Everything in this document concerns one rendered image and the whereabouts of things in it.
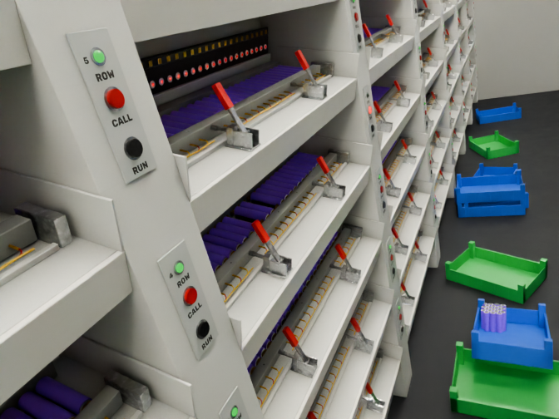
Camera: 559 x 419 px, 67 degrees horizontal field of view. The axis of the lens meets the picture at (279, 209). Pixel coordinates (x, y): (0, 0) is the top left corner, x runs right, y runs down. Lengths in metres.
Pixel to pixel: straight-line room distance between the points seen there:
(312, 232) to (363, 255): 0.31
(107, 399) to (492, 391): 1.18
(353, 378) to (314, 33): 0.76
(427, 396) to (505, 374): 0.24
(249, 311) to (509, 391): 1.03
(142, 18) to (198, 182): 0.17
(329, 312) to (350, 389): 0.20
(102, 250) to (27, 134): 0.11
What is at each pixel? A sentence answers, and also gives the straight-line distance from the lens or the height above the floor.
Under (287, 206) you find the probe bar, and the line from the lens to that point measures 0.77.
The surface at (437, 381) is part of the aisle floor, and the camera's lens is 1.50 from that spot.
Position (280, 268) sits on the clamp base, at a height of 0.77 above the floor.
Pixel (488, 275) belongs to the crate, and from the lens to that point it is 1.91.
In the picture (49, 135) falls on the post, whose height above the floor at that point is 1.06.
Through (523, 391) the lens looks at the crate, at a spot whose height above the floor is 0.00.
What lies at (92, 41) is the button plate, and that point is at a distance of 0.39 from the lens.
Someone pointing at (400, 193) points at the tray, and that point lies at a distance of 1.34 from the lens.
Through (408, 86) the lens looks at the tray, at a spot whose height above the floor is 0.79.
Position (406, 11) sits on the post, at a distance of 1.64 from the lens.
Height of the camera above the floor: 1.10
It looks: 23 degrees down
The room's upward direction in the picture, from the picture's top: 14 degrees counter-clockwise
